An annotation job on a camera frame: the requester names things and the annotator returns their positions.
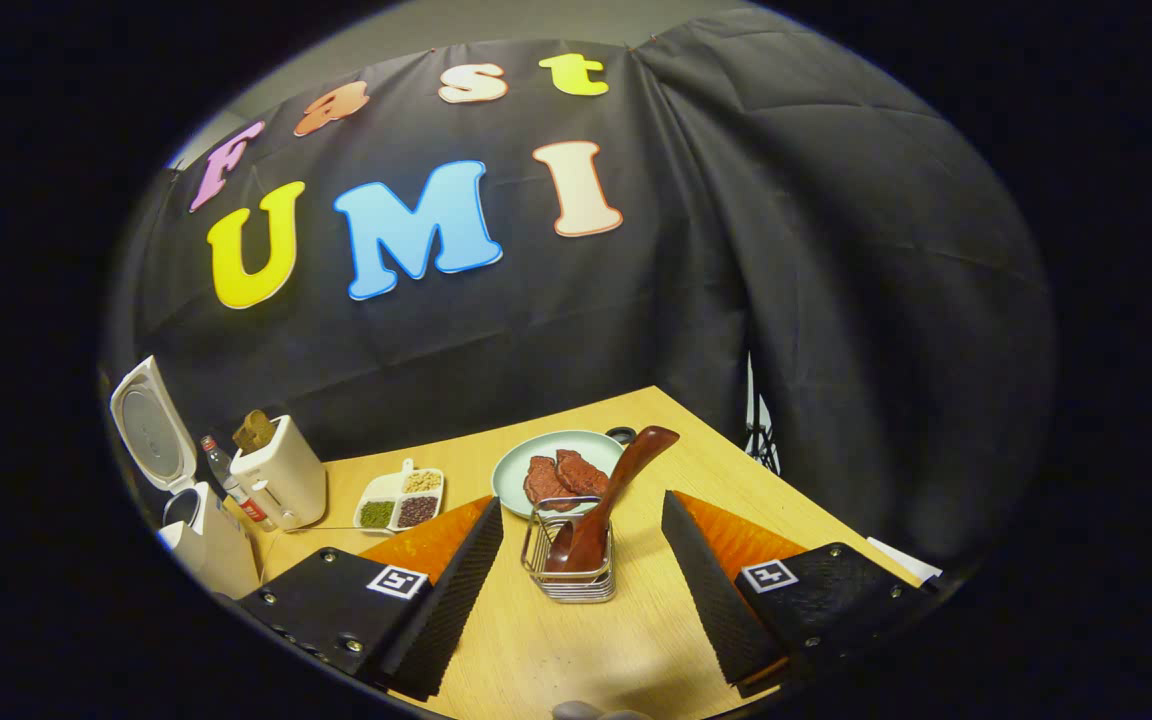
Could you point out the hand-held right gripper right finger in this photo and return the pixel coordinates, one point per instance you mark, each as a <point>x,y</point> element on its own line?
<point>711,600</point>

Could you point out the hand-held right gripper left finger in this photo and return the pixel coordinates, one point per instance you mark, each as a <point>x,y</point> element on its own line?
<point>451,600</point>

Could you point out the brown wooden spoon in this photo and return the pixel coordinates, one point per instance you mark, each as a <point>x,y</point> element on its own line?
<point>586,535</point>

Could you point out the white rice cooker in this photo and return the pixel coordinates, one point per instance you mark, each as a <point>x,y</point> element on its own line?
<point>221,550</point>

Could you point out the white divided grain dish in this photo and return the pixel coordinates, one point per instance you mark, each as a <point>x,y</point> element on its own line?
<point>401,497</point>

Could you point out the pale green plate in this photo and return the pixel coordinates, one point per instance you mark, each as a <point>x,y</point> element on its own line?
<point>516,470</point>

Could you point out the brown meat piece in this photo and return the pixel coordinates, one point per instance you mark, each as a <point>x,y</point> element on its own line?
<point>581,468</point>
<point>541,482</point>

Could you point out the black metal stand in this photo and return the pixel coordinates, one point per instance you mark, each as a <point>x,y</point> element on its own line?
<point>762,440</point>

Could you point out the small black round object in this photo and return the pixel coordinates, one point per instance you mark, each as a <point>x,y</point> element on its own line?
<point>622,435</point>

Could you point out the white paper sheet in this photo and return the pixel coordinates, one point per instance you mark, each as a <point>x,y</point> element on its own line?
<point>901,560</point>

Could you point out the white toaster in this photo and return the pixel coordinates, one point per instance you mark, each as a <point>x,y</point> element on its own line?
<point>286,480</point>

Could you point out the clear plastic bottle red label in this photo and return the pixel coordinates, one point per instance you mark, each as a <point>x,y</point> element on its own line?
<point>231,485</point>

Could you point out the brown toast slice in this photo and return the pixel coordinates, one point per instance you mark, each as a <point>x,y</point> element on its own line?
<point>256,432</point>

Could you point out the black backdrop cloth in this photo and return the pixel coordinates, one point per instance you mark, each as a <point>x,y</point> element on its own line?
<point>736,250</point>

